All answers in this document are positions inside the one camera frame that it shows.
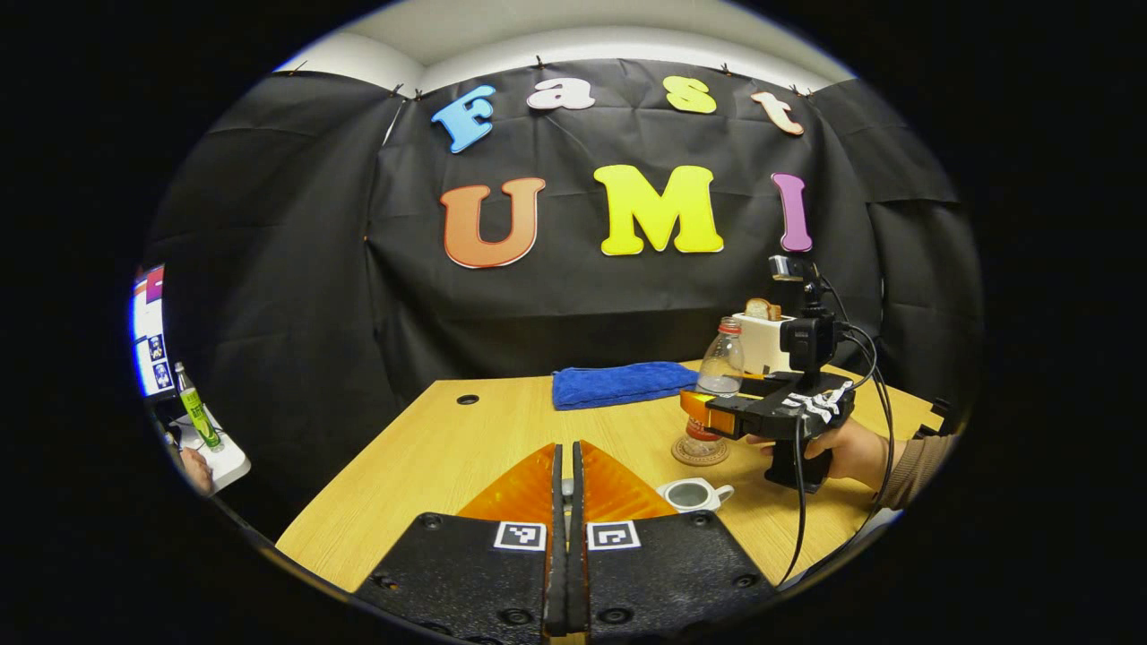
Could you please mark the white ceramic teacup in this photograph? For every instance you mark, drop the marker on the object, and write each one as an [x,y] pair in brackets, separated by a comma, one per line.
[692,507]

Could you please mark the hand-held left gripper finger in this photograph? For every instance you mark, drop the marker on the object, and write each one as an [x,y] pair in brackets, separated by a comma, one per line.
[556,555]
[578,555]

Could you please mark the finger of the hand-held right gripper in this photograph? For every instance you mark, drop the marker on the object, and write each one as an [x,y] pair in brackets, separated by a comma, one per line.
[757,383]
[717,417]

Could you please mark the blue folded towel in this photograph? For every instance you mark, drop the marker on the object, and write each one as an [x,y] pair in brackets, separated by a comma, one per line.
[618,385]

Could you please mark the clear plastic water bottle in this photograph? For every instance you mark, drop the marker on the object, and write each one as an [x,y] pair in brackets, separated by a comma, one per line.
[721,358]

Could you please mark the bread slice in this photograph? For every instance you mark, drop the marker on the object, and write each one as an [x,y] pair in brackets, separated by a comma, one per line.
[762,309]

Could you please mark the white toaster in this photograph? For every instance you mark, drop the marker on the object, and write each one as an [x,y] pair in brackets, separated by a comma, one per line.
[762,345]

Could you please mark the green drink bottle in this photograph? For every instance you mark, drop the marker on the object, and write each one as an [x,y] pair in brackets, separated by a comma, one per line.
[199,412]

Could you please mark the white side table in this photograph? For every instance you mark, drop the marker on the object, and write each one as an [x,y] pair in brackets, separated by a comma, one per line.
[228,461]

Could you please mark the round wooden coaster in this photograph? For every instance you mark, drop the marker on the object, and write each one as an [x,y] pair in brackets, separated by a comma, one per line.
[699,460]

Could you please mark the black backdrop cloth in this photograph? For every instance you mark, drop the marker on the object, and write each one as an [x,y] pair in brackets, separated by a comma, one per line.
[287,269]

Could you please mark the computer monitor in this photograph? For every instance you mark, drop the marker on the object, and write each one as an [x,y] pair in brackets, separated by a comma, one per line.
[152,331]

